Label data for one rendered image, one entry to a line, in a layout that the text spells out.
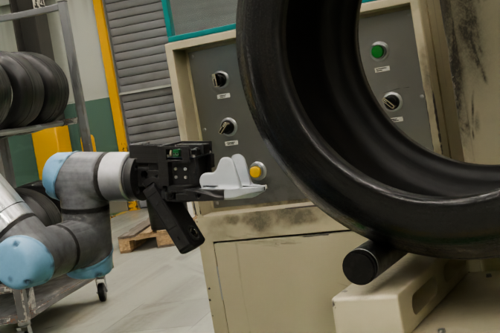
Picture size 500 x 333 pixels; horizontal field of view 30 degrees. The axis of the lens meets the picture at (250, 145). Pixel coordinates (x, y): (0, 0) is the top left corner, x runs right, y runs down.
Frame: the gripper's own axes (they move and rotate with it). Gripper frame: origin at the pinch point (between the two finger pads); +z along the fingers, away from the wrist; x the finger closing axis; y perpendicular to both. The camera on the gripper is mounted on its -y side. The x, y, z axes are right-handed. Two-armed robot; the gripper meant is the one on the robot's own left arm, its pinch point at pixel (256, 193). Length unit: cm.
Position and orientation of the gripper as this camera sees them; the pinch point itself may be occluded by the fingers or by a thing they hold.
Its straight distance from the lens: 132.0
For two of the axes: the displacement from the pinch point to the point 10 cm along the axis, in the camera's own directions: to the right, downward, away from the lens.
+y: -0.5, -9.9, -1.1
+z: 9.0, 0.0, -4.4
